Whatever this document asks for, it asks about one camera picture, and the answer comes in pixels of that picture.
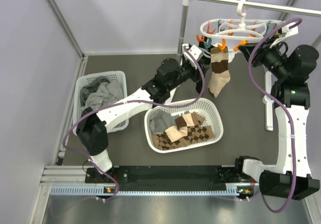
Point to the yellow-orange peg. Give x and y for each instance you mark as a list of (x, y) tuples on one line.
[(223, 46), (242, 43)]

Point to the brown beige striped socks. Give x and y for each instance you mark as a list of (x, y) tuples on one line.
[(220, 72)]

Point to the grey clothes pile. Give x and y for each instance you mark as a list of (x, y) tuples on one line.
[(101, 94)]

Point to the orange clothes peg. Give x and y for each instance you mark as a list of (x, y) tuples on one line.
[(200, 39)]

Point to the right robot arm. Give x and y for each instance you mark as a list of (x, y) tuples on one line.
[(291, 175)]

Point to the white round clip hanger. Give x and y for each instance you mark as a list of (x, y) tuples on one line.
[(242, 28)]

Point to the teal clothes peg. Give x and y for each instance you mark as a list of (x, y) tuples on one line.
[(208, 44)]

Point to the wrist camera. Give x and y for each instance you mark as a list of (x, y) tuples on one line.
[(288, 31), (192, 53)]

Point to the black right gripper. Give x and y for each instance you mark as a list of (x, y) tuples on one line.
[(264, 49)]

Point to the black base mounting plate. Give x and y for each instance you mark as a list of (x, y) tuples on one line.
[(176, 178)]

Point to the white rectangular laundry basket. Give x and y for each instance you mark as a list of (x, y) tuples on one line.
[(100, 101)]

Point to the white oval sock basket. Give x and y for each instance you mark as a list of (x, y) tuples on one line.
[(203, 107)]

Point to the white drying rack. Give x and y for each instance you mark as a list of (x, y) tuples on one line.
[(288, 9)]

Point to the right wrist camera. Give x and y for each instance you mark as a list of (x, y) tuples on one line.
[(288, 31)]

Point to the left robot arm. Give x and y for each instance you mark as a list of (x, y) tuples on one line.
[(95, 124)]

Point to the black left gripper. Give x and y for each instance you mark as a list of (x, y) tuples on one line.
[(204, 67)]

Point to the white sock on hanger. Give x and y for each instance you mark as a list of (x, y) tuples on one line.
[(231, 54)]

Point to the brown argyle socks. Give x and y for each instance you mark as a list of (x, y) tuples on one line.
[(195, 135)]

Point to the black sock with white stripes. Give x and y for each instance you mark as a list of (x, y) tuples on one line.
[(207, 54)]

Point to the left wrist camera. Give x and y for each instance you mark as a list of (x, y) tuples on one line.
[(192, 53)]

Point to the grey slotted cable duct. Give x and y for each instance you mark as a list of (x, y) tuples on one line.
[(104, 191)]

